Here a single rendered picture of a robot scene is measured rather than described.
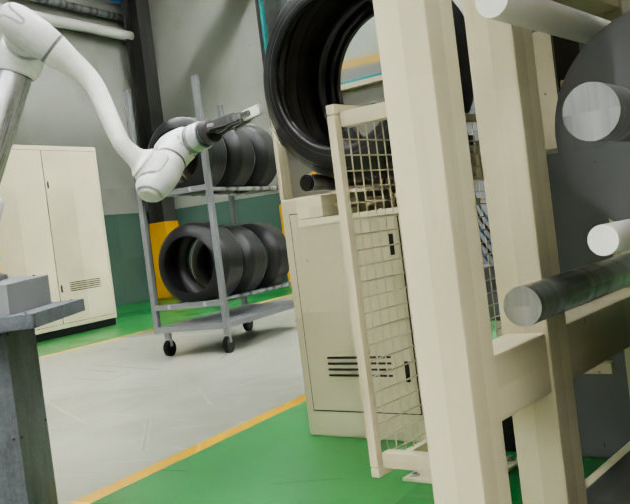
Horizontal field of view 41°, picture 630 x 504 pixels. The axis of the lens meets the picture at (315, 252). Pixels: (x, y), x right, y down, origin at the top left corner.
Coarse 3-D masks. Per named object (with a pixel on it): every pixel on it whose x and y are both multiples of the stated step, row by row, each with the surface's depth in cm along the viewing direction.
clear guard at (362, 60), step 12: (264, 0) 319; (276, 0) 315; (264, 12) 320; (276, 12) 316; (264, 24) 320; (372, 24) 291; (264, 36) 320; (360, 36) 294; (372, 36) 291; (264, 48) 320; (348, 48) 298; (360, 48) 295; (372, 48) 292; (348, 60) 298; (360, 60) 295; (372, 60) 292; (348, 72) 299; (360, 72) 296; (372, 72) 293
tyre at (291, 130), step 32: (288, 0) 224; (320, 0) 233; (352, 0) 238; (288, 32) 224; (320, 32) 244; (352, 32) 243; (288, 64) 240; (320, 64) 248; (288, 96) 241; (320, 96) 250; (288, 128) 225; (320, 128) 248; (352, 128) 246; (384, 128) 207; (320, 160) 221; (384, 160) 212
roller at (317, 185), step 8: (304, 176) 224; (312, 176) 224; (320, 176) 227; (304, 184) 225; (312, 184) 223; (320, 184) 226; (328, 184) 229; (352, 184) 238; (360, 184) 241; (368, 184) 245; (376, 184) 248
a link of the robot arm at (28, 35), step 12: (0, 12) 246; (12, 12) 246; (24, 12) 247; (0, 24) 247; (12, 24) 246; (24, 24) 246; (36, 24) 247; (48, 24) 250; (12, 36) 248; (24, 36) 247; (36, 36) 247; (48, 36) 249; (12, 48) 255; (24, 48) 250; (36, 48) 249; (48, 48) 249
